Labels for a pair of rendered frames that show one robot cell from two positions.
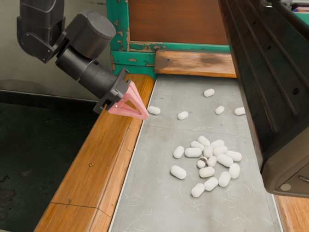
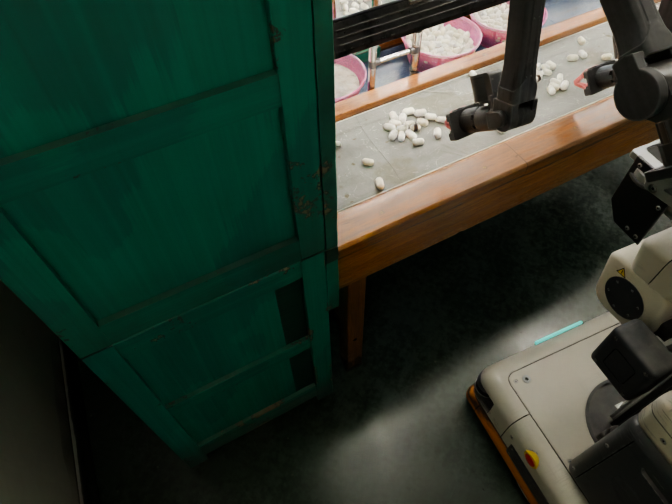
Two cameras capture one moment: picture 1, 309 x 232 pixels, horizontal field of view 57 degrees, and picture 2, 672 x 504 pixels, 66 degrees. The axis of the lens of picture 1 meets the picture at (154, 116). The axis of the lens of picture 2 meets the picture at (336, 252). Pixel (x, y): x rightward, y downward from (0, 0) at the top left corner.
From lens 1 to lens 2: 1.59 m
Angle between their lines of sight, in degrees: 81
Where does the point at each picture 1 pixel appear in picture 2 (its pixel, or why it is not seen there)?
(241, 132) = (354, 125)
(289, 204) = (417, 82)
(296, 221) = (427, 78)
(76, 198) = (511, 155)
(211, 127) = (364, 142)
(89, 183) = (496, 157)
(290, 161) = not seen: outside the picture
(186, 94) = not seen: hidden behind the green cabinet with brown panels
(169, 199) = not seen: hidden behind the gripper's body
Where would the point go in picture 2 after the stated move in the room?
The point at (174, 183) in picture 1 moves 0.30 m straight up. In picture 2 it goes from (445, 134) to (464, 36)
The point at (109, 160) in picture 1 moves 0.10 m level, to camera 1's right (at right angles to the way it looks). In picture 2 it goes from (471, 161) to (444, 141)
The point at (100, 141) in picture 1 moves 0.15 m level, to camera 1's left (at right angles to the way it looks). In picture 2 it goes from (460, 180) to (504, 216)
